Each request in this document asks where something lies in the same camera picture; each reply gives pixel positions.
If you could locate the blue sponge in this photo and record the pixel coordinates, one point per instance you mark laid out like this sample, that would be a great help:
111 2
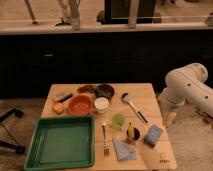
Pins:
153 135

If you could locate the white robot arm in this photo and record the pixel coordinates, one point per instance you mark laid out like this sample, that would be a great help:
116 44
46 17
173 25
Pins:
185 84

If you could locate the green plastic tray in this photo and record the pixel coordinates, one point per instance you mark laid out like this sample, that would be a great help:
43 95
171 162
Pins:
61 143

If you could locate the dark brown bowl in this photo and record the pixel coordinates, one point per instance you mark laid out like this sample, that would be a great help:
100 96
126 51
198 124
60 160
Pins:
104 90

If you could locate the white cup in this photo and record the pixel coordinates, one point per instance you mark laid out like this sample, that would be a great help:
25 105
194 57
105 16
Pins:
101 104

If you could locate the dark red plate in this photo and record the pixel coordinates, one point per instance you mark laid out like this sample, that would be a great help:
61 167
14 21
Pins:
86 89

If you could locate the orange bowl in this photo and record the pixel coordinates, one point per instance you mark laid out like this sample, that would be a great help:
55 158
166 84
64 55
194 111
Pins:
80 105

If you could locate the green cup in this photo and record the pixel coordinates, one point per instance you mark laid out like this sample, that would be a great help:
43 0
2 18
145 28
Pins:
118 121

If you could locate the wooden table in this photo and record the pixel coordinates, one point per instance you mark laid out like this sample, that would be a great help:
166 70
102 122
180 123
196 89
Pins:
161 157

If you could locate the orange round fruit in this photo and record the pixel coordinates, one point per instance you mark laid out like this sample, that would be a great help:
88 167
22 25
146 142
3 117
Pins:
58 107

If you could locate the banana in black cup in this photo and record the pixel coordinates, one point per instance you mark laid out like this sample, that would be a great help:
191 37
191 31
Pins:
133 134

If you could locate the metal fork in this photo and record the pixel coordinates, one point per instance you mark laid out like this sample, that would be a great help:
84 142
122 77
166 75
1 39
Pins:
106 146

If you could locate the blue folded cloth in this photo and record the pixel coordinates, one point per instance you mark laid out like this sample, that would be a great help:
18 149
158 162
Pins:
123 150

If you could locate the black tripod stand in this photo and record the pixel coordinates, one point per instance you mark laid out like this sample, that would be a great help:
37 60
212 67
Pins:
19 149

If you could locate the spoon with black handle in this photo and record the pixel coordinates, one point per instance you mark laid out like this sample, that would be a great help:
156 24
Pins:
125 97

